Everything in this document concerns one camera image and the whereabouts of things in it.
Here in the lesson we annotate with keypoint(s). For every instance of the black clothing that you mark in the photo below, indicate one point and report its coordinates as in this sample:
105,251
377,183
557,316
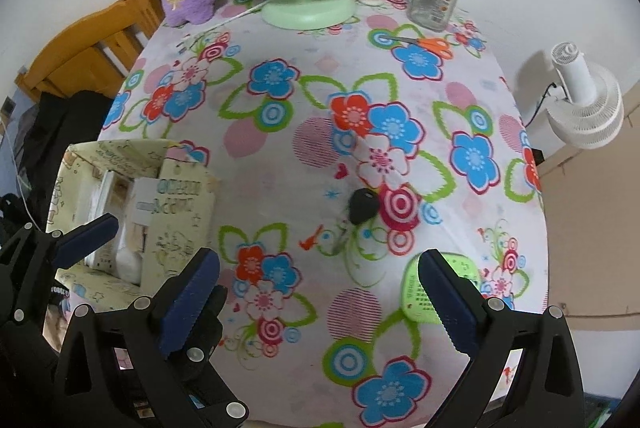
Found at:
60,133

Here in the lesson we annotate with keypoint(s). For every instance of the clear plastic packet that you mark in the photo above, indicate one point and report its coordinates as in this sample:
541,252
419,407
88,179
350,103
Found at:
107,193

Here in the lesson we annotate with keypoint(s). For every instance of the brown cardboard panel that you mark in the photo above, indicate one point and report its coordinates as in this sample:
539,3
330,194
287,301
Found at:
590,233

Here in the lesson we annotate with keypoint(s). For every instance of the black key fob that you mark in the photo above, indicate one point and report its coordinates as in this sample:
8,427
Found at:
362,205

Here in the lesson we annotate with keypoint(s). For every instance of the wooden chair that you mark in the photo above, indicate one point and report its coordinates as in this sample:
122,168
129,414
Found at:
75,63

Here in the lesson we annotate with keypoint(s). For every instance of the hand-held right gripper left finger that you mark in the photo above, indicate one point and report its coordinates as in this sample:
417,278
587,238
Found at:
187,303

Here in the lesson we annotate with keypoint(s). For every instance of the pink printed bag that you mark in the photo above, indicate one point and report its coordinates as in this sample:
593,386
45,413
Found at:
57,318

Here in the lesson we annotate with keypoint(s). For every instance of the white circulator fan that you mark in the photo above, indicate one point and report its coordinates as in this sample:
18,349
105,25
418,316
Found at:
585,108

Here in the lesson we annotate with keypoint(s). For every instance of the green perforated case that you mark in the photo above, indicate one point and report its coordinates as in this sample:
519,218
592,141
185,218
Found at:
415,293

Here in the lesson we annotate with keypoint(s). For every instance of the yellow printed storage box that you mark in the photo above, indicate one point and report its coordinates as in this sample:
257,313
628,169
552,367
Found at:
175,233

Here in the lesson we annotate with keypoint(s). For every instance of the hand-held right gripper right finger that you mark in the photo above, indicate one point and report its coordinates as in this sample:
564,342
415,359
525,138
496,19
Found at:
450,303

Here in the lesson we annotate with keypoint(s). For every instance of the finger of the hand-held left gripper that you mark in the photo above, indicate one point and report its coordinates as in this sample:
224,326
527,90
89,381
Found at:
85,240

